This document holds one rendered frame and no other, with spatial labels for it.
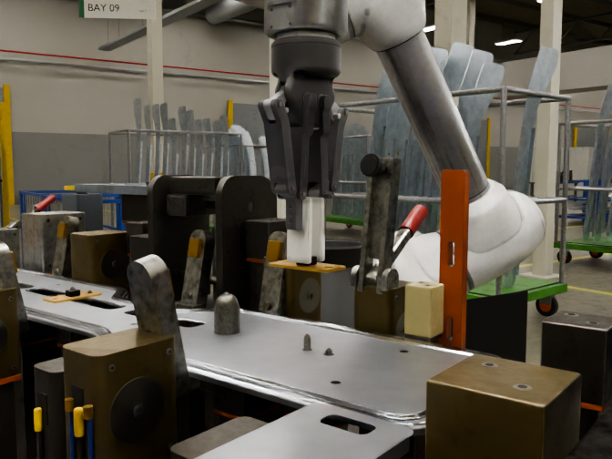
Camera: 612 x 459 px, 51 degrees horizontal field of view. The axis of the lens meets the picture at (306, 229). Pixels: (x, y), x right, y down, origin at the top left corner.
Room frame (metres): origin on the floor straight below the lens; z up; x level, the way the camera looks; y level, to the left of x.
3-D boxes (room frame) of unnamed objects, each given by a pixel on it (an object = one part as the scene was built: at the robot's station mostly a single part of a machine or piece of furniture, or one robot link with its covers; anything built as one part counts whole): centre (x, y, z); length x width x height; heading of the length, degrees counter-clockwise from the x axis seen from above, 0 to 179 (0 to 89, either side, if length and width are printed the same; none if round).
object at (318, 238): (0.71, -0.01, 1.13); 0.03 x 0.01 x 0.07; 52
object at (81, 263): (1.22, 0.38, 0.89); 0.12 x 0.08 x 0.38; 142
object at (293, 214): (0.67, 0.02, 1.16); 0.03 x 0.01 x 0.05; 142
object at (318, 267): (0.70, 0.00, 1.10); 0.08 x 0.04 x 0.01; 52
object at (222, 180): (1.08, 0.16, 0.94); 0.18 x 0.13 x 0.49; 52
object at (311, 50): (0.70, 0.00, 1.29); 0.08 x 0.07 x 0.09; 142
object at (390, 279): (0.79, -0.11, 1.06); 0.03 x 0.01 x 0.03; 142
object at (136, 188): (1.39, 0.34, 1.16); 0.37 x 0.14 x 0.02; 52
